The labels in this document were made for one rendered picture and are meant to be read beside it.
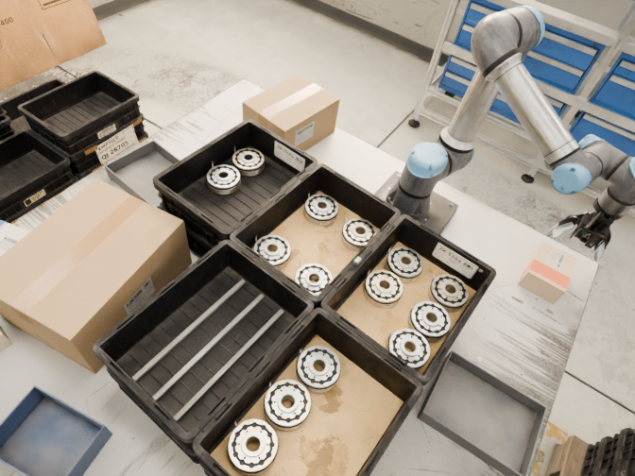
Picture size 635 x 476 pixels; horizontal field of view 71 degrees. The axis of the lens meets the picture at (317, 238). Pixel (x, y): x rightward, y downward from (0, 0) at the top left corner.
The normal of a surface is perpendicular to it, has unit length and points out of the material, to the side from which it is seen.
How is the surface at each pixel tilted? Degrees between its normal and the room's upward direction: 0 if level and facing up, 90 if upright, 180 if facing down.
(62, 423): 0
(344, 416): 0
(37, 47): 72
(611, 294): 0
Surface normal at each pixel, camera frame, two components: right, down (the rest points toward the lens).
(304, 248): 0.11, -0.62
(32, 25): 0.81, 0.33
